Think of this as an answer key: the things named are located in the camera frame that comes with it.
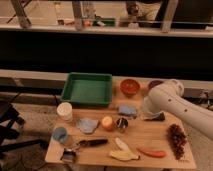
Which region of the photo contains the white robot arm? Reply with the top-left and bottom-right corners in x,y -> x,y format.
142,79 -> 213,140

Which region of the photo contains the green plastic tray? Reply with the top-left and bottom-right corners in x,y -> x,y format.
61,72 -> 112,107

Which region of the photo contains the red bowl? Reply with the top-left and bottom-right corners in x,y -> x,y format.
120,79 -> 140,97

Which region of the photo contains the blue sponge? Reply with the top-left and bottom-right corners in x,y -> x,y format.
118,105 -> 137,116

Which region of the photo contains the orange apple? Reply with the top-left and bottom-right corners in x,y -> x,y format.
101,116 -> 114,131

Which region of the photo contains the small metal cup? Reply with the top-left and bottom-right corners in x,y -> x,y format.
116,117 -> 128,133

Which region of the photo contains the blue grey cloth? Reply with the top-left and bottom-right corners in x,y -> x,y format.
76,118 -> 99,134

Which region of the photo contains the purple bowl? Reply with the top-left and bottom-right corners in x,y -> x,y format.
148,80 -> 164,90

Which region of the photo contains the white cup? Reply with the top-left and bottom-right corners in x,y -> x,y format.
57,102 -> 73,122

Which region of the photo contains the white spoon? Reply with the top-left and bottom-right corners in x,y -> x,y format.
115,138 -> 130,152

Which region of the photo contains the black rectangular block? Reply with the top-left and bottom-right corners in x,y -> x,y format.
147,113 -> 165,121

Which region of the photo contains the blue cup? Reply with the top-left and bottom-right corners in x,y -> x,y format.
52,127 -> 68,144

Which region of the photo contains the yellow banana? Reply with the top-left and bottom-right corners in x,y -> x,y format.
109,150 -> 140,161

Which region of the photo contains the person in background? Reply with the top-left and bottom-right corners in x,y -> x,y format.
119,0 -> 162,27

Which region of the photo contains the small metal scoop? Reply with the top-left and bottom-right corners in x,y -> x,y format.
60,149 -> 77,163

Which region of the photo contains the red chili pepper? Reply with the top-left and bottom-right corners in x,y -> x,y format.
137,148 -> 167,158

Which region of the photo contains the bunch of dark grapes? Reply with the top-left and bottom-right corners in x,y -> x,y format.
168,124 -> 187,160

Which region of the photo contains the black office chair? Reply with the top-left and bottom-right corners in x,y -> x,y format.
0,99 -> 48,159

